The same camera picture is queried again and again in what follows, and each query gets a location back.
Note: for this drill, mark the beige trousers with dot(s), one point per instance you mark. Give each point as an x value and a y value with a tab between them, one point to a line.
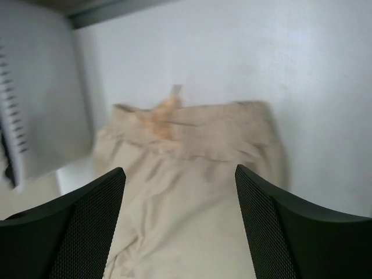
180	215

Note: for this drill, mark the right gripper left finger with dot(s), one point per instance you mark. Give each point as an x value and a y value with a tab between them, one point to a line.
68	237

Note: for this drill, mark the white laundry basket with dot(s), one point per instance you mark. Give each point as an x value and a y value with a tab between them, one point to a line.
43	116

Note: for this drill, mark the black trousers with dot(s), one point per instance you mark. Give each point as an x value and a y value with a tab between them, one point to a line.
8	173

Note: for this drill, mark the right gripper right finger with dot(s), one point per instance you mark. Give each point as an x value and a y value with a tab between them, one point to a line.
290	237

